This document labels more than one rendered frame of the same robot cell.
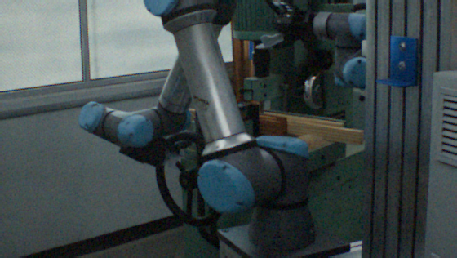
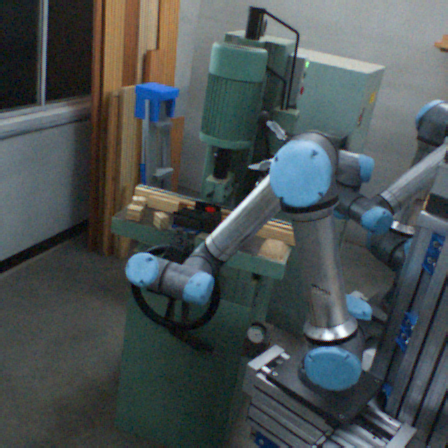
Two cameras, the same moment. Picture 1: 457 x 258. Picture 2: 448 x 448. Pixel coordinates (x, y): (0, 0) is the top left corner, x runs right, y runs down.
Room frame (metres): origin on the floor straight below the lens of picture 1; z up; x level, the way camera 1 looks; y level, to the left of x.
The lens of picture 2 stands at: (0.56, 0.73, 1.69)
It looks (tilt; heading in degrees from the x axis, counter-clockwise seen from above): 23 degrees down; 331
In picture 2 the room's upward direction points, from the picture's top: 10 degrees clockwise
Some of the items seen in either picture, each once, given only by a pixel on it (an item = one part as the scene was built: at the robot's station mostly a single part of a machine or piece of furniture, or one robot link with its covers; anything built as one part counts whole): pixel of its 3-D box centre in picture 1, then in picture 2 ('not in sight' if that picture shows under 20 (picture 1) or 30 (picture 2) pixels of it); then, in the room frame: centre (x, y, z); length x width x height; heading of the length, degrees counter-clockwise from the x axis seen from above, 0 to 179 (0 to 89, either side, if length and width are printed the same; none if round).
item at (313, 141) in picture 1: (308, 140); (274, 246); (1.92, -0.22, 0.91); 0.12 x 0.09 x 0.03; 139
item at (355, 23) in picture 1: (350, 28); (353, 167); (1.76, -0.32, 1.25); 0.11 x 0.08 x 0.09; 49
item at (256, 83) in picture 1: (265, 89); (219, 187); (2.16, -0.11, 1.03); 0.14 x 0.07 x 0.09; 139
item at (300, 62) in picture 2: not in sight; (294, 77); (2.30, -0.41, 1.40); 0.10 x 0.06 x 0.16; 139
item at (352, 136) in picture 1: (278, 125); (230, 222); (2.11, -0.15, 0.92); 0.61 x 0.02 x 0.04; 49
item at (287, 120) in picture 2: (337, 26); (283, 130); (2.21, -0.35, 1.23); 0.09 x 0.08 x 0.15; 139
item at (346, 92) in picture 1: (333, 89); not in sight; (2.19, -0.34, 1.02); 0.09 x 0.07 x 0.12; 49
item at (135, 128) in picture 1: (133, 127); (189, 281); (1.57, 0.24, 1.04); 0.11 x 0.11 x 0.08; 47
